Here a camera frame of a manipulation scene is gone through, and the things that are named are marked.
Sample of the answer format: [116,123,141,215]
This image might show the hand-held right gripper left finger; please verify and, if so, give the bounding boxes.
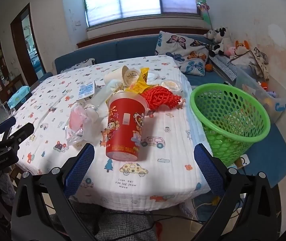
[11,143,96,241]

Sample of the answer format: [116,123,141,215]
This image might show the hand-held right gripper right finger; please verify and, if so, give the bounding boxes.
[193,143,282,241]

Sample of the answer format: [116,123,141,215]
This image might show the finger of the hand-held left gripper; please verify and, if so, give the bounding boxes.
[0,117,17,141]
[0,123,35,153]

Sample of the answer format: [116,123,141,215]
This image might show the green plastic basket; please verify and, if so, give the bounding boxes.
[189,83,271,167]

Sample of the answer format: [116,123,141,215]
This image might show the pink clear plastic bag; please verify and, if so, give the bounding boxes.
[64,104,88,146]

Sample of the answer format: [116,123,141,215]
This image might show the red printed paper cup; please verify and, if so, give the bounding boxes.
[105,93,150,161]

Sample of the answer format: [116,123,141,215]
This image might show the clear plastic bottle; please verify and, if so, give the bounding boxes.
[84,79,122,119]

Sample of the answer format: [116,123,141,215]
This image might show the blue white milk carton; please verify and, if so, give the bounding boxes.
[78,80,103,103]

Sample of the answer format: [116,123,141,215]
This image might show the red foam net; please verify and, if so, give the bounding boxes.
[143,86,182,111]

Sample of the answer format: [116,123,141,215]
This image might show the white paper cup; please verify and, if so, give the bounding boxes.
[104,66,131,86]

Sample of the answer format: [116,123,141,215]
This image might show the yellow snack wrapper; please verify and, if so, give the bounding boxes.
[125,67,151,94]

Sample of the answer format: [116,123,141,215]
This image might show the round labelled plastic tub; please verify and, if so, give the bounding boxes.
[121,69,142,86]

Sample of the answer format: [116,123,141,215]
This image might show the clear round plastic lid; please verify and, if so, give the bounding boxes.
[147,71,160,83]

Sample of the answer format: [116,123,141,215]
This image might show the blue wet wipes pack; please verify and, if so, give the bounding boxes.
[8,85,32,111]

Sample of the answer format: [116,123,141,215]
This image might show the person's plaid trouser legs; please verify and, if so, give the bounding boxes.
[69,201,158,241]

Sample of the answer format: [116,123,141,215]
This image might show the small printed pillow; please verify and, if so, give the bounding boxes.
[60,58,96,74]

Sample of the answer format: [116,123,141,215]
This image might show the clear plastic storage box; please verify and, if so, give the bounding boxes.
[234,65,286,123]

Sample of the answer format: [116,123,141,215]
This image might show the blue patterned cushion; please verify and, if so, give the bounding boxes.
[209,55,239,79]

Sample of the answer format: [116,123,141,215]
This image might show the beige printed cloth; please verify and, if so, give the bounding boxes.
[229,48,270,81]

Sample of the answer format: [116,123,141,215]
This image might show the butterfly print pillow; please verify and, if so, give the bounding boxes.
[155,31,212,76]

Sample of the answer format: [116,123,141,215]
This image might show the blue sofa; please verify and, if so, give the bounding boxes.
[30,34,286,189]

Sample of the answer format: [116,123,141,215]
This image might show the orange fox plush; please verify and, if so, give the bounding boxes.
[234,40,250,56]

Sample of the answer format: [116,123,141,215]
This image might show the grey plush toy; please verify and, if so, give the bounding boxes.
[203,29,217,41]

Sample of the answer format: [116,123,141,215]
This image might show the black white cow plush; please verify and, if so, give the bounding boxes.
[209,26,231,57]

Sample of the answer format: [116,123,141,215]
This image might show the colourful pinwheel toy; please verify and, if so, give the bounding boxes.
[195,0,212,31]

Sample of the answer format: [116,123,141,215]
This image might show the window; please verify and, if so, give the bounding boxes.
[81,0,201,28]

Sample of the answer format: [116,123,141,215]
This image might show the wooden door frame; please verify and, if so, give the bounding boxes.
[10,2,45,83]

